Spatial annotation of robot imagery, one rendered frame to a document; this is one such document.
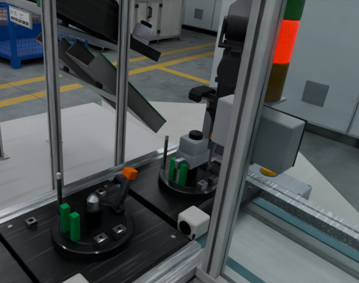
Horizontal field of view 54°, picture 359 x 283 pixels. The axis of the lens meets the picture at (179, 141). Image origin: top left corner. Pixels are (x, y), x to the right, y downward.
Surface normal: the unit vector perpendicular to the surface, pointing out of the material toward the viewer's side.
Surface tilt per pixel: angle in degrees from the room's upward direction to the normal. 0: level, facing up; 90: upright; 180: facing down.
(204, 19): 90
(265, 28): 90
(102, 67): 90
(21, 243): 0
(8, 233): 0
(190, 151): 90
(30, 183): 0
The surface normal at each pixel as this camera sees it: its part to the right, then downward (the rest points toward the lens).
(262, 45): -0.68, 0.26
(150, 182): 0.11, -0.89
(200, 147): 0.73, 0.38
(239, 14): 0.00, -0.55
